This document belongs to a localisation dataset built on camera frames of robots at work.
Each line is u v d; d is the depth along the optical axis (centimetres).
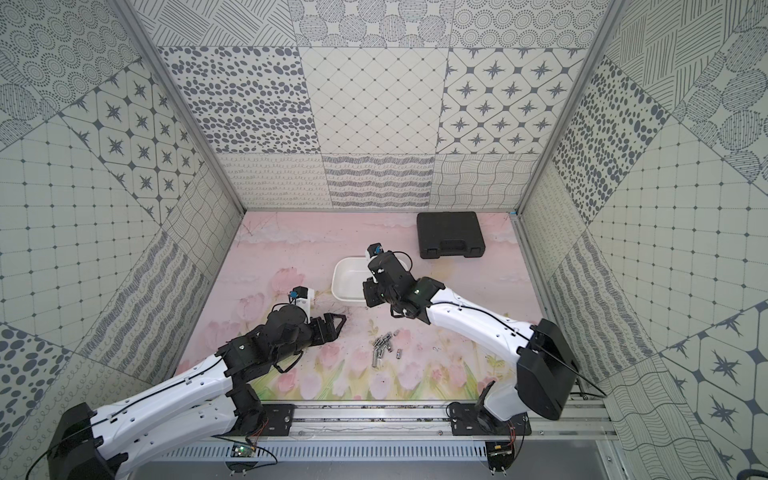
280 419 73
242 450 71
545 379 41
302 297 70
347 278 104
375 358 84
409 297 57
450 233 110
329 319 71
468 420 72
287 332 58
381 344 86
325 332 70
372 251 70
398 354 86
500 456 72
